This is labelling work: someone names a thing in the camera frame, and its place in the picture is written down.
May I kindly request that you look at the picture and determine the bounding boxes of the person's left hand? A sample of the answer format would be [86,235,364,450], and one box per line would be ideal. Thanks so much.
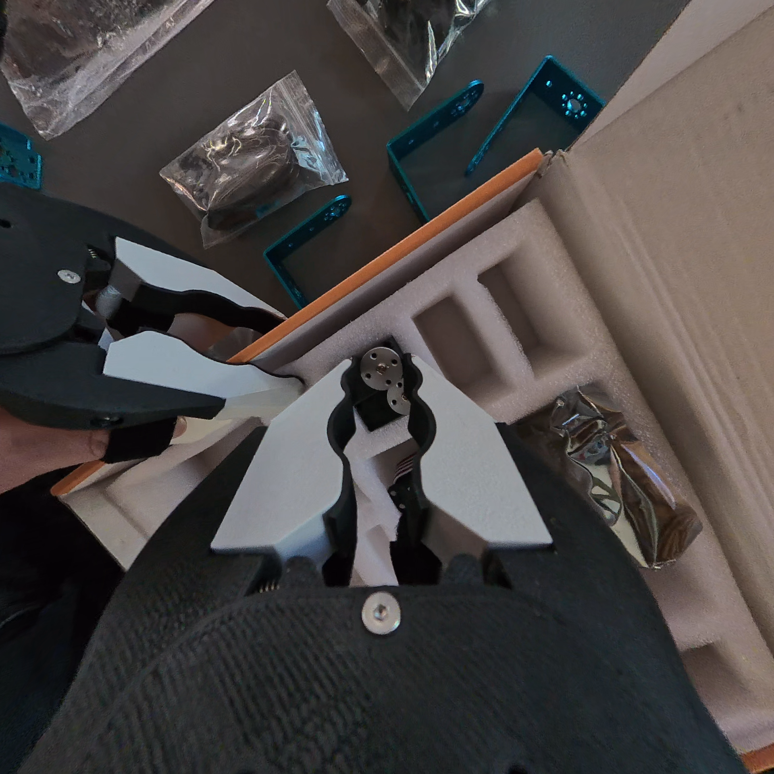
[0,414,112,495]

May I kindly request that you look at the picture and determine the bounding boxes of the white foam insert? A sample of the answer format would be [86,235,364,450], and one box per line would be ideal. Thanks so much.
[60,200,764,735]

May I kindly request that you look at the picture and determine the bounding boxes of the cardboard box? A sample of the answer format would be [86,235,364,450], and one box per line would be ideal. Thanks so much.
[51,0,774,774]

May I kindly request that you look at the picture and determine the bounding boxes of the blue metal U bracket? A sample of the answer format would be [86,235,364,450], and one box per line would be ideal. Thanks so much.
[464,56,605,177]
[263,195,354,309]
[386,79,486,223]

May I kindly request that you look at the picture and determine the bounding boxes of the black servo motor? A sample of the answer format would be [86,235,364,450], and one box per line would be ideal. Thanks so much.
[352,346,418,433]
[387,450,431,533]

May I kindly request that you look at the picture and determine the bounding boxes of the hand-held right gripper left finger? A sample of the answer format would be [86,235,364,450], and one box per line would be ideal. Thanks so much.
[212,360,359,584]

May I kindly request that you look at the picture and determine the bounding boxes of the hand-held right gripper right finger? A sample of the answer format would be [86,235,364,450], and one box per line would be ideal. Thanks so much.
[393,357,554,583]

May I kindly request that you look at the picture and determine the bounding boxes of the blue perforated metal bracket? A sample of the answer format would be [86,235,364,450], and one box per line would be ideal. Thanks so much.
[0,121,42,196]

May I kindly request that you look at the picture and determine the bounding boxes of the silver plastic parts bag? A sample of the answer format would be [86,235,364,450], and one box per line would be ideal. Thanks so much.
[514,384,705,569]

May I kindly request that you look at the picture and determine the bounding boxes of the clear bag of black parts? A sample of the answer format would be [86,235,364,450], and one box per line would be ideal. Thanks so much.
[159,69,350,250]
[327,0,492,114]
[0,0,214,141]

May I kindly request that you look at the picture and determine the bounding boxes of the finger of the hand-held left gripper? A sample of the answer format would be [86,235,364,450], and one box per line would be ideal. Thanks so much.
[102,329,304,425]
[94,236,289,335]

